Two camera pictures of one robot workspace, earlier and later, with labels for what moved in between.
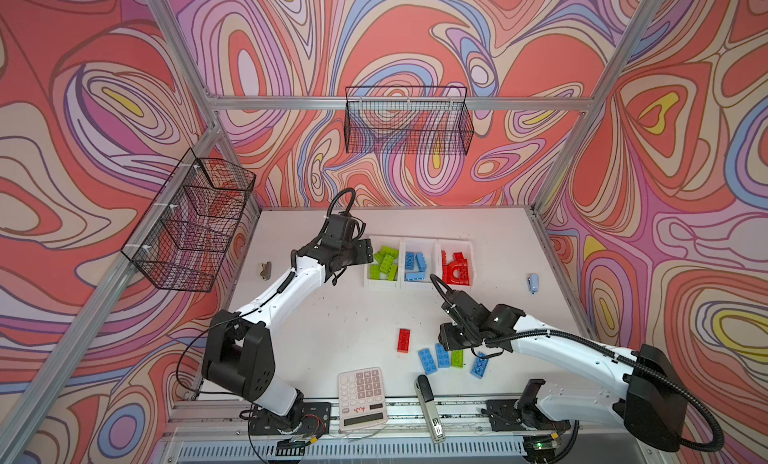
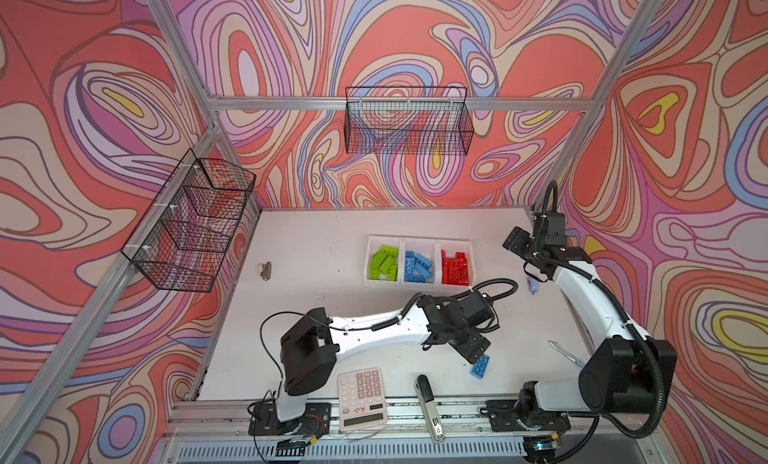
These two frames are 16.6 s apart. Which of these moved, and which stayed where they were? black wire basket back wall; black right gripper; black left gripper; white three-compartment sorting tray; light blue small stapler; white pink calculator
Moved: black right gripper; black left gripper
Stayed: black wire basket back wall; light blue small stapler; white pink calculator; white three-compartment sorting tray
